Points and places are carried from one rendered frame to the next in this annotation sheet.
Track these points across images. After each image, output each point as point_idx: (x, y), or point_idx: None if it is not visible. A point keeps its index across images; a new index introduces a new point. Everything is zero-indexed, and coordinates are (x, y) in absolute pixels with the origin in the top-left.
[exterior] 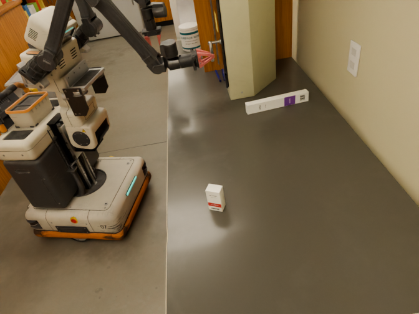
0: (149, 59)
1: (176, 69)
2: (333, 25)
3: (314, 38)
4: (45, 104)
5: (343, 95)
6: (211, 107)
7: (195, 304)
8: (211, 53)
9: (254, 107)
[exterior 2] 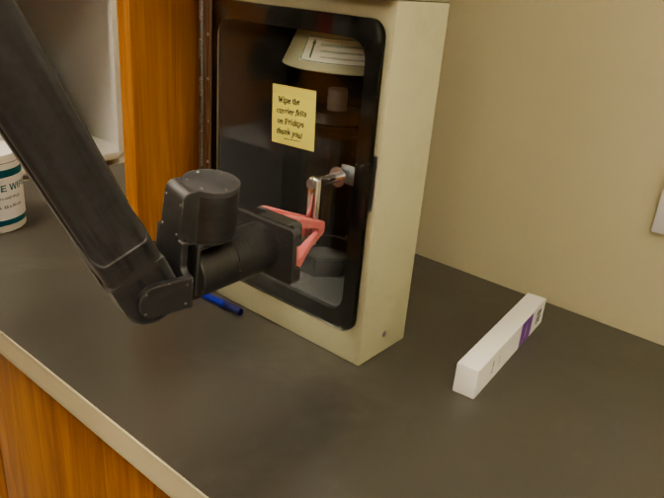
0: (137, 260)
1: (9, 298)
2: (565, 134)
3: (452, 172)
4: None
5: (624, 293)
6: (331, 408)
7: None
8: (317, 219)
9: (486, 372)
